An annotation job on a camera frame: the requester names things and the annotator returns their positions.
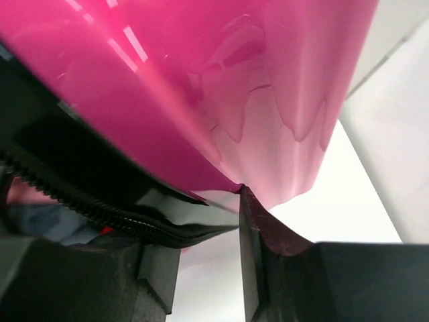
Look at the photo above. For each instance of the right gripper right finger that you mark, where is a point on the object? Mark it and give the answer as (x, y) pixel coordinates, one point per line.
(288, 278)

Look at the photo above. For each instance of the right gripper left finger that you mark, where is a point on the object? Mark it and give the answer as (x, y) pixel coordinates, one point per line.
(109, 279)

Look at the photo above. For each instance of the pink hard-shell suitcase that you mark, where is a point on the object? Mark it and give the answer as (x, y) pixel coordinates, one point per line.
(151, 116)

